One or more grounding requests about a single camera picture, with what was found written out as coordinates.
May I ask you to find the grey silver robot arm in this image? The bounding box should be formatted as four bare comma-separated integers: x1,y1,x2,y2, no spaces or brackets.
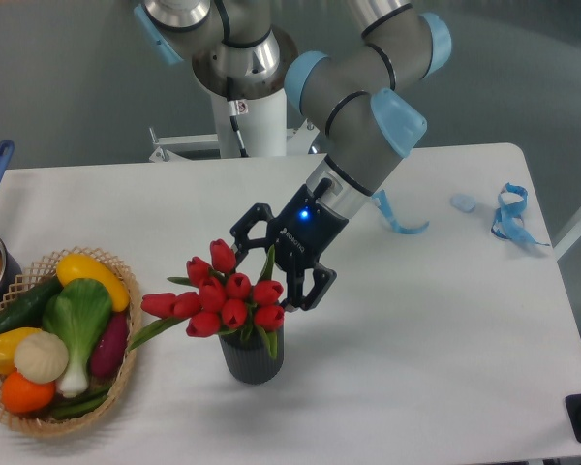
135,1,452,311

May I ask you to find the red tulip bouquet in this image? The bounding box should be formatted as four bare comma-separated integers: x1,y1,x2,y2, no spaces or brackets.
128,239,285,359

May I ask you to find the cream steamed bun toy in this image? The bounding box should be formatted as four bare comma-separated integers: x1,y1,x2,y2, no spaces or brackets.
14,331,69,384

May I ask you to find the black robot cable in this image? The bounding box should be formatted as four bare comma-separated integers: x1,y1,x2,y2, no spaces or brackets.
225,76,250,159

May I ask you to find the green bok choy toy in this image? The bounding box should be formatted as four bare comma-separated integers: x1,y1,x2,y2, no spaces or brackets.
43,278,112,398

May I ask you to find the yellow bell pepper toy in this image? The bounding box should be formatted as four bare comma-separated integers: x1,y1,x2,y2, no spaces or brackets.
0,327,42,376

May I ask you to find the dark grey ribbed vase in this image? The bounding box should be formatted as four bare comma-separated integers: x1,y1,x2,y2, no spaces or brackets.
219,326,285,385

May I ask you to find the curved blue tape strip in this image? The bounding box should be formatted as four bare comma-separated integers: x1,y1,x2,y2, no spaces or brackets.
371,190,430,235

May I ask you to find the green bean pod toy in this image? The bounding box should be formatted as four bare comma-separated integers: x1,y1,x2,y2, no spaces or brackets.
49,384,110,420

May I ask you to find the woven wicker basket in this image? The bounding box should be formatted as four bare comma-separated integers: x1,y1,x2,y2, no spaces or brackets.
0,247,141,438

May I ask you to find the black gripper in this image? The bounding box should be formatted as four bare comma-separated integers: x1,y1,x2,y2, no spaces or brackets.
229,183,349,311

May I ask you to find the orange fruit toy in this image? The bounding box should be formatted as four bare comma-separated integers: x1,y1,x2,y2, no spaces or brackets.
1,372,56,414

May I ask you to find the dark green cucumber toy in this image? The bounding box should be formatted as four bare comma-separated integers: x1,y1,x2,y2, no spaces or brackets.
0,276,63,334

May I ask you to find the purple sweet potato toy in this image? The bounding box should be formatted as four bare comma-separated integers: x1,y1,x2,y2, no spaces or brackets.
90,313,129,378

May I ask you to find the yellow squash toy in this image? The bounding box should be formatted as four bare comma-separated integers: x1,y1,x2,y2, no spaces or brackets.
55,253,131,313

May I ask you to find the tangled blue tape strip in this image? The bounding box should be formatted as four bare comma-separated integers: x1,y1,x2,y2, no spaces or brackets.
490,183,549,246

